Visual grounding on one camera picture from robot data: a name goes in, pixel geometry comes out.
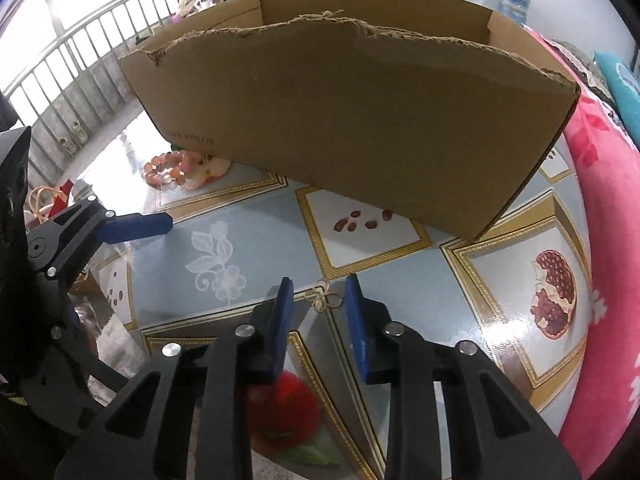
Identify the woven basket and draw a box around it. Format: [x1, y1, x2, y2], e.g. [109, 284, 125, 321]
[27, 185, 63, 226]

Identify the blue water bottle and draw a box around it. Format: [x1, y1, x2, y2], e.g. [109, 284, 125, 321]
[496, 0, 530, 26]

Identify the fruit print tablecloth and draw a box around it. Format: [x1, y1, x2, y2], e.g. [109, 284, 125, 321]
[65, 100, 593, 480]

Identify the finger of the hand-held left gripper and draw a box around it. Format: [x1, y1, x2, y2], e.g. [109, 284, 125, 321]
[45, 307, 128, 436]
[27, 195, 174, 282]

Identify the pink bead bracelet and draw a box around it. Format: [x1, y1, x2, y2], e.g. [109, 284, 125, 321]
[142, 149, 201, 188]

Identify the grey lace cushion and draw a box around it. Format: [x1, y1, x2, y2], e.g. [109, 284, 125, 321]
[547, 37, 608, 96]

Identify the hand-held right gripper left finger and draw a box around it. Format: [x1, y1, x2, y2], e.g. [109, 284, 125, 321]
[54, 276, 296, 480]

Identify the metal railing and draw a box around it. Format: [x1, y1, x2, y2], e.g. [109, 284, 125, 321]
[0, 0, 193, 191]

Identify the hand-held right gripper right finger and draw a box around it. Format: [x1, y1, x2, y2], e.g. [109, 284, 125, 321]
[344, 274, 581, 480]

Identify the brown cardboard box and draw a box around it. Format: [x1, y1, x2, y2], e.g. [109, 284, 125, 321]
[117, 0, 582, 241]

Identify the pink floral blanket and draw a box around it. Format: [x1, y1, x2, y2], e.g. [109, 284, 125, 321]
[520, 25, 640, 478]

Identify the blue patterned pillow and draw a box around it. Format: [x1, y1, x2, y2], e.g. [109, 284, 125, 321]
[594, 50, 640, 151]

